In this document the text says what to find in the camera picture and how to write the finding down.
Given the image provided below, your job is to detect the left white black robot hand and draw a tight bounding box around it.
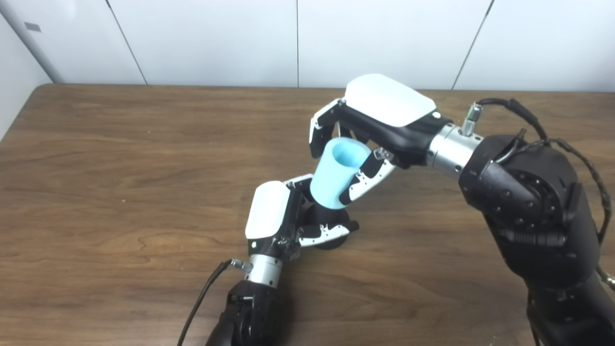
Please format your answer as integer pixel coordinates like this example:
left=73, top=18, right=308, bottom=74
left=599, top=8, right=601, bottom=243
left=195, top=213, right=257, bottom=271
left=245, top=174, right=360, bottom=262

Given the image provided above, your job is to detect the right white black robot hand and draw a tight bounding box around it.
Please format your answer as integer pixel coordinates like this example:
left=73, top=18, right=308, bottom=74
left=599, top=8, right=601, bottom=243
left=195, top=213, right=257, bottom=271
left=309, top=74, right=453, bottom=206

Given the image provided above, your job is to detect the black funnel-shaped nozzle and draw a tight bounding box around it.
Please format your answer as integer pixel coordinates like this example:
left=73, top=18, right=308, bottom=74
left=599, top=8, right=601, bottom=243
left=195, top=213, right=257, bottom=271
left=300, top=204, right=354, bottom=250

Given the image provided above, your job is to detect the light-blue hose piece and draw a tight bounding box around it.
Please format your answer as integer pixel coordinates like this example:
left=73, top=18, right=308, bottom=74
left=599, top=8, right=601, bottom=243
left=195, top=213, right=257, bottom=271
left=310, top=137, right=372, bottom=210

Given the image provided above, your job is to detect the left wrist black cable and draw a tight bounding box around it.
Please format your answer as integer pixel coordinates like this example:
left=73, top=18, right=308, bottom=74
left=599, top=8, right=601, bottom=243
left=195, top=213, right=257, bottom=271
left=177, top=259, right=254, bottom=346

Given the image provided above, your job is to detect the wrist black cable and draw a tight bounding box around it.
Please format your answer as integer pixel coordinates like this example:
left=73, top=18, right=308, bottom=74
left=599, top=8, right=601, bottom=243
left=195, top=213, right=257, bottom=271
left=177, top=259, right=254, bottom=346
left=460, top=98, right=615, bottom=291

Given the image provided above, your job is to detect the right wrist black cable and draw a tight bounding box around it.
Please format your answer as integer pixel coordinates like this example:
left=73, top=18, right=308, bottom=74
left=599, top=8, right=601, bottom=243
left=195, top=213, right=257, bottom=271
left=460, top=98, right=615, bottom=291

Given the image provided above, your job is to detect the grey wall corner post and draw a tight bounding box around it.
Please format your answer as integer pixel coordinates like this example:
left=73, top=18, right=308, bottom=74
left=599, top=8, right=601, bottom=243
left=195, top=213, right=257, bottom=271
left=0, top=10, right=63, bottom=83

